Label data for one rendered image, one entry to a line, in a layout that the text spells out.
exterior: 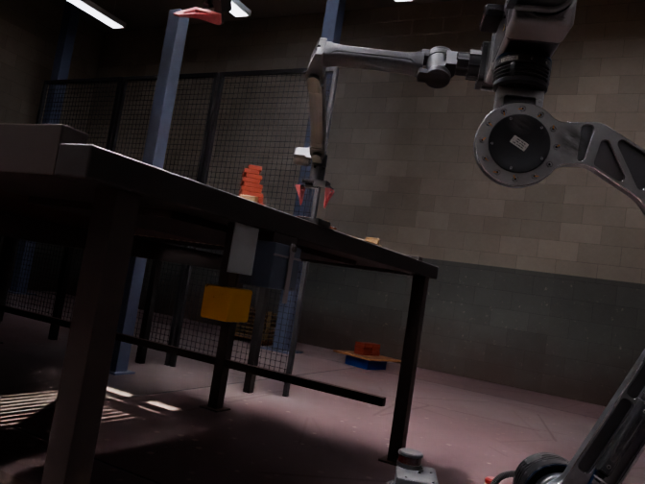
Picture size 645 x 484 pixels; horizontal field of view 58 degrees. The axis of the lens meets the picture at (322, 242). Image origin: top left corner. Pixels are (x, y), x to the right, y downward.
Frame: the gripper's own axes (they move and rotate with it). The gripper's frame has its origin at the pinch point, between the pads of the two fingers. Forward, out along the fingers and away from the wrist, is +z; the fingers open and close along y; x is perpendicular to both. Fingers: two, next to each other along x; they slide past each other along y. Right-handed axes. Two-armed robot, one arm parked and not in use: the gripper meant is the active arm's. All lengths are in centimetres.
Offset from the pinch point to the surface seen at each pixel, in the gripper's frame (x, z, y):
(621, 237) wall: 437, -57, 190
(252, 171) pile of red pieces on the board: 59, -20, -53
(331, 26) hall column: 386, -244, -134
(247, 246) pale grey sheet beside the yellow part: -80, 22, 11
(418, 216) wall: 480, -59, -21
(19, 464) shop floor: -47, 104, -72
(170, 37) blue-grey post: 117, -112, -153
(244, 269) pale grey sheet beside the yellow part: -80, 28, 11
